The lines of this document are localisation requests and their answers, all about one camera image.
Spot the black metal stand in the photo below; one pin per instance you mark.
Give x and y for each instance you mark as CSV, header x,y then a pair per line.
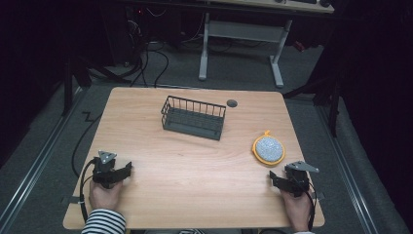
x,y
69,81
328,94

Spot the metal floor rail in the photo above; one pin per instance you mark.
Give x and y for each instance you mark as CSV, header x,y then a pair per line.
x,y
349,172
35,165

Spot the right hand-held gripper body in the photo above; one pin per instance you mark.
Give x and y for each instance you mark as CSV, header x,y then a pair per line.
x,y
298,178

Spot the white frame desk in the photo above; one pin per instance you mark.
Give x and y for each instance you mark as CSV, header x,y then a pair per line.
x,y
242,32

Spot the dark round table grommet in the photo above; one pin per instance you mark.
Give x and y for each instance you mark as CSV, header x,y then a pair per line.
x,y
232,103

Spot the small red object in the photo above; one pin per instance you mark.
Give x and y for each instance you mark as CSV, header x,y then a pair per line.
x,y
299,46

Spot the person's striped shirt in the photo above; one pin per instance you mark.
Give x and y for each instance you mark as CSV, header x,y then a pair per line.
x,y
191,231

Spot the round yellow grey scrubber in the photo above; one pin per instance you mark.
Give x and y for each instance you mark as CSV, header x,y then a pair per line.
x,y
269,149

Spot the person's right hand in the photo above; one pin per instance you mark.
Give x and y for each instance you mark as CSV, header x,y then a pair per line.
x,y
298,211

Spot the person's left hand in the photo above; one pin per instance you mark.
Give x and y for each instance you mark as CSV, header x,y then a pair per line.
x,y
104,196

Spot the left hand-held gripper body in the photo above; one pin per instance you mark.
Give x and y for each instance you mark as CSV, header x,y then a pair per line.
x,y
104,169

